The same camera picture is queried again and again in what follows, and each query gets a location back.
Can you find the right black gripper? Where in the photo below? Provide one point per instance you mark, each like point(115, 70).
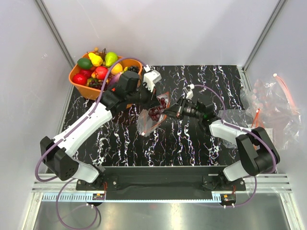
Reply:
point(177, 109)

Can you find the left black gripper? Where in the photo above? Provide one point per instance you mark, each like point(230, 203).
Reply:
point(150, 102)

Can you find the purple grape bunch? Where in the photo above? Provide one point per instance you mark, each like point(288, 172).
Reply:
point(156, 112)

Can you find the clear orange-zipper bag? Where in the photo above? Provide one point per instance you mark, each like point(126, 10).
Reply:
point(145, 125)

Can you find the red apple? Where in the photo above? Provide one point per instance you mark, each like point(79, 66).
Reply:
point(100, 72)

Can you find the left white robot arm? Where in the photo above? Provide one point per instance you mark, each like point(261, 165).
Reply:
point(57, 153)

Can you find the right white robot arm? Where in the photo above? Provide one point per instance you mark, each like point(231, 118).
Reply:
point(256, 151)

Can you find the pile of zip bags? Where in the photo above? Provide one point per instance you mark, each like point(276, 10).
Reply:
point(271, 106)

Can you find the black grape cluster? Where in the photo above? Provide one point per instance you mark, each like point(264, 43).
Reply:
point(133, 69)

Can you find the orange peach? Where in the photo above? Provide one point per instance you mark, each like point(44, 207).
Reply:
point(118, 68)

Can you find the dark grape bunch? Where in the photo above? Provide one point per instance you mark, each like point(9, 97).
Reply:
point(97, 84)

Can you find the yellow pear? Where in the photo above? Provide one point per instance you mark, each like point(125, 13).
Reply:
point(95, 59)

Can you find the orange plastic fruit basket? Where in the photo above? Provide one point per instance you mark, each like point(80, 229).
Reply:
point(93, 94)

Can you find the red round fruit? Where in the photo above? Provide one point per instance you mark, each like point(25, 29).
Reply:
point(79, 79)

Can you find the dark green avocado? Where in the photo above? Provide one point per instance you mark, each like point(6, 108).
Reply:
point(85, 63)

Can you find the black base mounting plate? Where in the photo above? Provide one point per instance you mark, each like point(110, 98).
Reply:
point(160, 183)

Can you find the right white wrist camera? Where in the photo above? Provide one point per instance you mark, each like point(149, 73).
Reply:
point(188, 91)

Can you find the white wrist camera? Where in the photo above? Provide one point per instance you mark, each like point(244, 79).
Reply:
point(151, 77)
point(188, 91)

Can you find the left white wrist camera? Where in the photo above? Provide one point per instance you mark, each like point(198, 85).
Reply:
point(151, 77)

